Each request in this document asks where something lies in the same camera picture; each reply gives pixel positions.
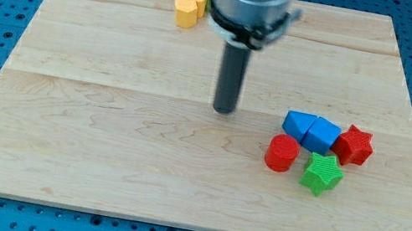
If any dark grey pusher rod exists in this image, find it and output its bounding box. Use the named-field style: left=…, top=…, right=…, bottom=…
left=213, top=43, right=251, bottom=115

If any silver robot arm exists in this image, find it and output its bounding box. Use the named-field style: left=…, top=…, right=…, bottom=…
left=209, top=0, right=301, bottom=115

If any green block behind arm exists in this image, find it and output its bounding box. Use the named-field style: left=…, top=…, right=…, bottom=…
left=205, top=0, right=212, bottom=13

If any yellow hexagon block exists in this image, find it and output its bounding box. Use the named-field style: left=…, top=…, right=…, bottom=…
left=174, top=0, right=198, bottom=28

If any blue triangular block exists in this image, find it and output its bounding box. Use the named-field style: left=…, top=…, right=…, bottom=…
left=281, top=110, right=318, bottom=142

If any red cylinder block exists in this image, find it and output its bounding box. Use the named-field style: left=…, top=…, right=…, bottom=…
left=264, top=134, right=301, bottom=172

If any blue cube block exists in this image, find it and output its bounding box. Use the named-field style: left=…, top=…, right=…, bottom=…
left=301, top=117, right=341, bottom=156

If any wooden board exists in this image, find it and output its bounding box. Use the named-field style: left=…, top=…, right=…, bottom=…
left=0, top=0, right=412, bottom=231

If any green star block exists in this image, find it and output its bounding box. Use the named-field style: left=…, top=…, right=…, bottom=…
left=299, top=152, right=343, bottom=197

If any red star block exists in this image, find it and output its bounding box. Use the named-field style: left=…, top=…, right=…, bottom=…
left=330, top=125, right=373, bottom=166

